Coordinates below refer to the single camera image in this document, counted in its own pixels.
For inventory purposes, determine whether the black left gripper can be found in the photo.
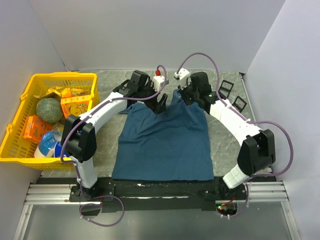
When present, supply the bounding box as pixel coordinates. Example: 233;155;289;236
138;80;168;114

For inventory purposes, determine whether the blue t-shirt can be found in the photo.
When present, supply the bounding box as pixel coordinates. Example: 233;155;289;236
111;90;214;182

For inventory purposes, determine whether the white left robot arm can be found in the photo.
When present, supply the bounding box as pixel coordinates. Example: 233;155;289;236
61;69;169;201

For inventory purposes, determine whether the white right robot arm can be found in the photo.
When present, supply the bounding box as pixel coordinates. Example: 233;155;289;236
174;68;276;200

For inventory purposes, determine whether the orange cracker box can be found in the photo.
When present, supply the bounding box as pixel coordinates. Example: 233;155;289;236
60;95;91;118

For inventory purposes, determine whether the yellow snack bag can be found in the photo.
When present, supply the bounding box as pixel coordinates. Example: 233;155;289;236
33;86;90;100

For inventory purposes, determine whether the green melon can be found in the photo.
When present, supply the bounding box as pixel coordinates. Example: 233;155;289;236
36;98;64;124

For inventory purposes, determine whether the white blue bottle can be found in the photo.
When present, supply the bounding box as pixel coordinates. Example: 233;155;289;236
34;130;62;158

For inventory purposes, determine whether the orange snack box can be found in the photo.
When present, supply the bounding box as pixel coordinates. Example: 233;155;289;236
23;115;53;144

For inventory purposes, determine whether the yellow plastic basket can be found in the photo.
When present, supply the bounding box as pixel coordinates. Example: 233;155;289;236
0;72;100;171

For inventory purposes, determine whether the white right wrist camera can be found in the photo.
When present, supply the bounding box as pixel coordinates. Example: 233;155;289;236
174;68;191;89

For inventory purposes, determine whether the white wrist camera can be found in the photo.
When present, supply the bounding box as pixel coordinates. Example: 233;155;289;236
152;75;169;92
174;68;191;89

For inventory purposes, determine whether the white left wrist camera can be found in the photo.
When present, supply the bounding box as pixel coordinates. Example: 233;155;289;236
152;75;169;92

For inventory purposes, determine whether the black frame near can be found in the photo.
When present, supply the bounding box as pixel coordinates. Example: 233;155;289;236
232;95;248;113

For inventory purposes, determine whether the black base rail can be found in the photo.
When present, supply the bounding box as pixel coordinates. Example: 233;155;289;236
69;177;246;213

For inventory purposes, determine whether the aluminium frame rail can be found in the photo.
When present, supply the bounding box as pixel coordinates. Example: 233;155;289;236
14;178;301;240

